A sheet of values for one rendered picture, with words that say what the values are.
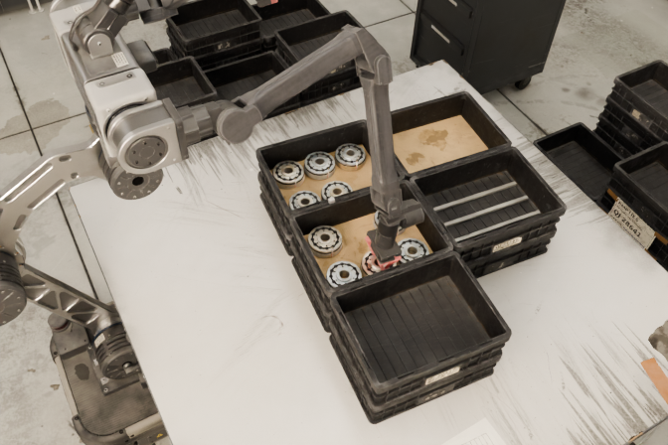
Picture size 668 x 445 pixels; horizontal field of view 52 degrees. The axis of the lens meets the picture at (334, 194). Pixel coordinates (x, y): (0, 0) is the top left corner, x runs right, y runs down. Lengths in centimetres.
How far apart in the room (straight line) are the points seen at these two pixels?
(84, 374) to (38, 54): 230
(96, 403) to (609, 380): 165
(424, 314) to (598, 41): 299
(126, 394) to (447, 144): 141
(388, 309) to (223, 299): 52
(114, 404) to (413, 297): 113
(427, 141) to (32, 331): 177
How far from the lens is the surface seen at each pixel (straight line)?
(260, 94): 154
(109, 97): 151
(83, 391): 259
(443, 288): 201
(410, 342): 190
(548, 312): 221
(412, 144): 238
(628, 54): 460
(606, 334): 223
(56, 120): 389
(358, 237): 209
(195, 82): 317
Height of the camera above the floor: 247
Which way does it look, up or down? 49 degrees down
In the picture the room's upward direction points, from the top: 3 degrees clockwise
